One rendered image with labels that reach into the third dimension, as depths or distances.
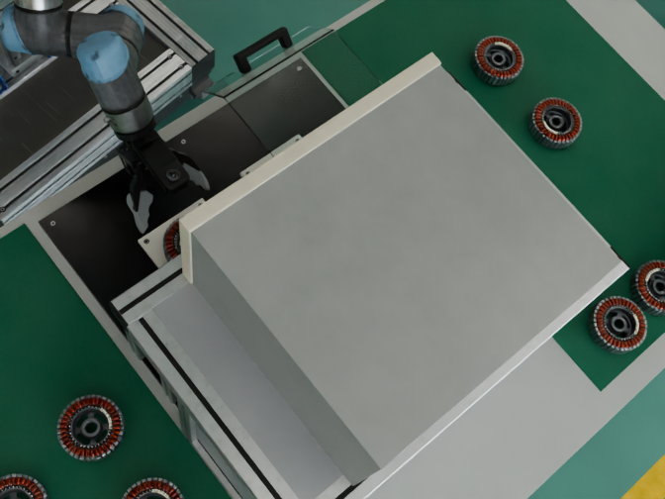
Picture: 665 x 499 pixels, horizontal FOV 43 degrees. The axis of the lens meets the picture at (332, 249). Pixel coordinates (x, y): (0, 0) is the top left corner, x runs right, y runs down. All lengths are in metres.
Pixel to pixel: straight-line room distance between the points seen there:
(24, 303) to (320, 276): 0.75
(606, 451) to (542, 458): 0.90
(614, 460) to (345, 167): 1.65
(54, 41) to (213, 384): 0.62
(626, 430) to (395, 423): 1.65
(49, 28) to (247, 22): 1.44
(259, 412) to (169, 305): 0.20
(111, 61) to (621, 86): 1.18
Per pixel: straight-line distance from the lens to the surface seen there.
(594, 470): 2.56
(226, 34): 2.81
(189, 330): 1.24
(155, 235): 1.64
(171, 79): 2.45
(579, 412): 1.73
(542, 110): 1.91
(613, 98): 2.04
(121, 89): 1.38
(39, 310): 1.65
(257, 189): 1.09
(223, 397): 1.21
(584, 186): 1.90
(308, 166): 1.11
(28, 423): 1.61
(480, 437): 1.65
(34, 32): 1.48
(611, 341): 1.75
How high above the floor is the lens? 2.31
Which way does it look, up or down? 68 degrees down
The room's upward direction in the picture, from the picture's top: 22 degrees clockwise
